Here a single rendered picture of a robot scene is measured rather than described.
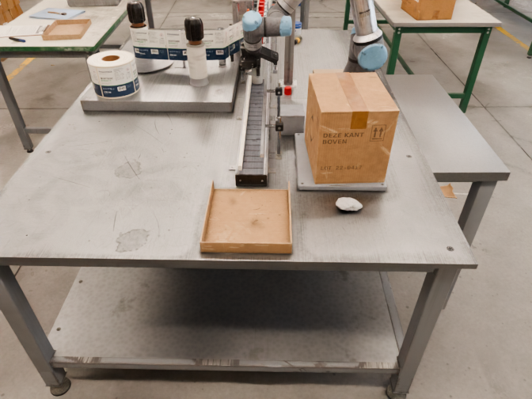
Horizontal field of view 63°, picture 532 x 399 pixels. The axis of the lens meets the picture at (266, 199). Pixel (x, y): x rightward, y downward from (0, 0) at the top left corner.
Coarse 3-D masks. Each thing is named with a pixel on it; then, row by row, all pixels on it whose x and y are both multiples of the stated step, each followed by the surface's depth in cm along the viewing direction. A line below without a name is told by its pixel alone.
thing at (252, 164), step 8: (256, 88) 200; (256, 96) 193; (256, 104) 187; (248, 112) 181; (256, 112) 181; (248, 120) 175; (256, 120) 175; (248, 128) 170; (256, 128) 170; (248, 136) 165; (256, 136) 165; (264, 136) 165; (248, 144) 161; (256, 144) 161; (248, 152) 156; (256, 152) 156; (248, 160) 152; (256, 160) 152; (248, 168) 149; (256, 168) 148
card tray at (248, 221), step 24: (216, 192) 145; (240, 192) 145; (264, 192) 145; (288, 192) 142; (216, 216) 135; (240, 216) 135; (264, 216) 135; (288, 216) 135; (216, 240) 127; (240, 240) 127; (264, 240) 127; (288, 240) 127
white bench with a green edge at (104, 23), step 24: (48, 0) 354; (24, 24) 303; (48, 24) 303; (96, 24) 304; (0, 48) 268; (24, 48) 268; (48, 48) 268; (72, 48) 268; (96, 48) 271; (0, 72) 281; (24, 144) 315
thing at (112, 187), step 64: (320, 64) 237; (64, 128) 180; (128, 128) 180; (192, 128) 180; (0, 192) 145; (64, 192) 145; (128, 192) 145; (192, 192) 146; (320, 192) 146; (384, 192) 146; (0, 256) 122; (64, 256) 122; (128, 256) 122; (192, 256) 122; (256, 256) 122; (320, 256) 122; (384, 256) 122; (448, 256) 122
